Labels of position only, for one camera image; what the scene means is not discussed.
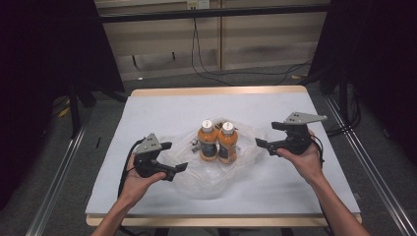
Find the person's right hand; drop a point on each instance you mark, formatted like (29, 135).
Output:
(308, 164)

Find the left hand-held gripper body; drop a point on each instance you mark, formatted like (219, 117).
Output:
(147, 157)

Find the white wall power outlet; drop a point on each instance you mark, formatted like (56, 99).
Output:
(198, 4)

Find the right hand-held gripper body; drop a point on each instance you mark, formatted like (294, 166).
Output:
(296, 137)

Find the clear plastic bag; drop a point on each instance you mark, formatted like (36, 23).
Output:
(203, 178)

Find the background desk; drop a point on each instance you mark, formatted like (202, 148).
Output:
(213, 13)

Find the orange drink bottle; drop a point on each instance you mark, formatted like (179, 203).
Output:
(208, 142)
(227, 144)

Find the person's left hand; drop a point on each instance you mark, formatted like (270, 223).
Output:
(137, 187)

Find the black curtain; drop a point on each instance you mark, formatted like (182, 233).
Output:
(49, 65)
(377, 49)

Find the black metal stand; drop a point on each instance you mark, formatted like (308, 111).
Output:
(343, 95)
(74, 111)

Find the metal floor rail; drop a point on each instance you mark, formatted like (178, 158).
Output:
(373, 170)
(55, 183)

